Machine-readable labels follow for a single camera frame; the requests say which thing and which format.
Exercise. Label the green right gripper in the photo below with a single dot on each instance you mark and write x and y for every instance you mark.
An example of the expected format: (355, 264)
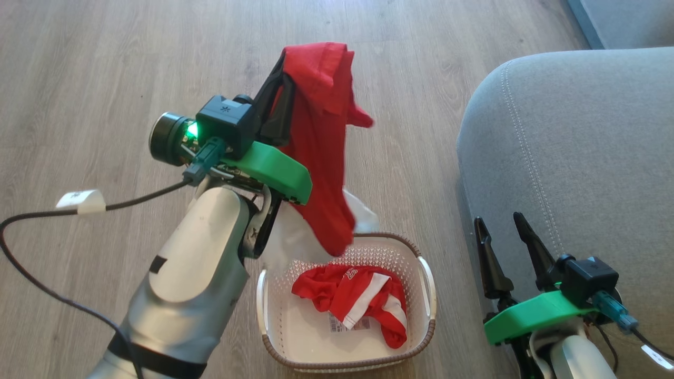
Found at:
(537, 316)

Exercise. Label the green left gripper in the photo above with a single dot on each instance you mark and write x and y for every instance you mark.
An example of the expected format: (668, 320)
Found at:
(274, 171)

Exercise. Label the plain red garment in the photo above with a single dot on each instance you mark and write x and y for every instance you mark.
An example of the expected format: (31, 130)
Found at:
(321, 131)

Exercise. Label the red garment with white stripes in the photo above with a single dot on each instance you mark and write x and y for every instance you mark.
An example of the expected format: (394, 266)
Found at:
(358, 297)

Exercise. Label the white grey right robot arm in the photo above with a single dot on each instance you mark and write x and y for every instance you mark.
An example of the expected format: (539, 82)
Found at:
(574, 358)

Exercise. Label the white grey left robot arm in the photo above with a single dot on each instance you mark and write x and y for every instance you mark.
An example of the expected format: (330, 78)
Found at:
(195, 263)

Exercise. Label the barcode sticker in basket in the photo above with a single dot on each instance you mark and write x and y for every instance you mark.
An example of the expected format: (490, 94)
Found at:
(347, 323)

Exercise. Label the white basket with brown rim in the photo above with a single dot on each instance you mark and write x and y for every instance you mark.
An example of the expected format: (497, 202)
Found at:
(295, 337)

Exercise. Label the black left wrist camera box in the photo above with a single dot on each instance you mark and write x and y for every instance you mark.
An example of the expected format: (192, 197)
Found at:
(226, 123)

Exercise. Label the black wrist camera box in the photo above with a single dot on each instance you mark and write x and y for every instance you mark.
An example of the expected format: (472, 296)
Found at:
(587, 279)
(226, 123)

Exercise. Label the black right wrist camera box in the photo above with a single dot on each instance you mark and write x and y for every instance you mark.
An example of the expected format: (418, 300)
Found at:
(587, 279)

